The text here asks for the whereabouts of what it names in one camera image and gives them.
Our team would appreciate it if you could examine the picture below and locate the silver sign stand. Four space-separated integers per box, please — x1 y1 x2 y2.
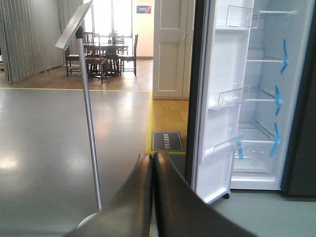
54 0 103 230

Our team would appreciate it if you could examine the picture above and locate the fridge door white inside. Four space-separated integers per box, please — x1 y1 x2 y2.
185 0 254 203

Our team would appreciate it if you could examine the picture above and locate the blue wall sign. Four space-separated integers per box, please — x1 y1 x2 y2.
136 5 151 14

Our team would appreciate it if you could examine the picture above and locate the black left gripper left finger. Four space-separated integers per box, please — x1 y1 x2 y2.
65 154 153 237

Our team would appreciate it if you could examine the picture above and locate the clear upper door bin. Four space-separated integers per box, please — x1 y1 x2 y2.
226 5 260 29

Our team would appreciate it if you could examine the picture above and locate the dark wooden chair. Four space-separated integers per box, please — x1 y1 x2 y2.
119 34 138 76
64 32 95 77

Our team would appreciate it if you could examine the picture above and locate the clear middle door bin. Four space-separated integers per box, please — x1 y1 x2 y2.
208 86 250 110

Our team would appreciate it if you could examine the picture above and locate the grey folding curtain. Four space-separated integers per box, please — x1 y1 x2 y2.
0 0 63 82

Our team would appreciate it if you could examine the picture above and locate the clear door bin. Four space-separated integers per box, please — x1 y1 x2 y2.
226 5 260 29
204 134 243 159
208 86 250 110

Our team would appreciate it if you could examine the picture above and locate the dark floor sign sticker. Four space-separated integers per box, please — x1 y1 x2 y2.
152 132 183 152

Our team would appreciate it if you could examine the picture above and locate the clear lower door bin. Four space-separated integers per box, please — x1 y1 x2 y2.
204 134 243 159

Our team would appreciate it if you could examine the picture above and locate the blue tape middle shelf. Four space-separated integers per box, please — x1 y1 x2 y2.
275 85 282 117

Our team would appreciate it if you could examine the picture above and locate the white panelled cabinet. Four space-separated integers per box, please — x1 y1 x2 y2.
153 0 196 100

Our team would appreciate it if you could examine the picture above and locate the blue tape drawer left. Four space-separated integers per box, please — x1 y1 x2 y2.
237 139 243 159

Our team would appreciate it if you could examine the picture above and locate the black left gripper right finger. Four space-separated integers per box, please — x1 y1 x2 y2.
153 152 255 237

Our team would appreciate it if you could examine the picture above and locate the blue tape shelf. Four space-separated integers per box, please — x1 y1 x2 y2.
275 85 282 117
269 122 280 157
280 39 289 74

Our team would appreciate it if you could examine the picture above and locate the blue tape top shelf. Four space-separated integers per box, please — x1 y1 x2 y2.
280 39 289 74

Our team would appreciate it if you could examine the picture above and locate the dark wooden chair left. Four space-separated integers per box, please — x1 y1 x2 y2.
64 32 95 77

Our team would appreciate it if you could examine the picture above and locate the dark grey fridge body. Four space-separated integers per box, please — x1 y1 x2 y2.
226 0 316 197

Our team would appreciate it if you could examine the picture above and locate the dark wooden dining table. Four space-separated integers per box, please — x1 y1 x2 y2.
83 43 129 77

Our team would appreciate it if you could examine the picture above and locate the dark wooden chair right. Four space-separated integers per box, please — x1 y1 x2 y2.
119 34 138 76

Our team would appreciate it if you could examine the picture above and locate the blue tape lower shelf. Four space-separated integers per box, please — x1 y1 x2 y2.
269 122 280 157

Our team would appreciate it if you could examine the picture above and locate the clear crisper drawer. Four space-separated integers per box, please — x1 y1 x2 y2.
234 141 275 173

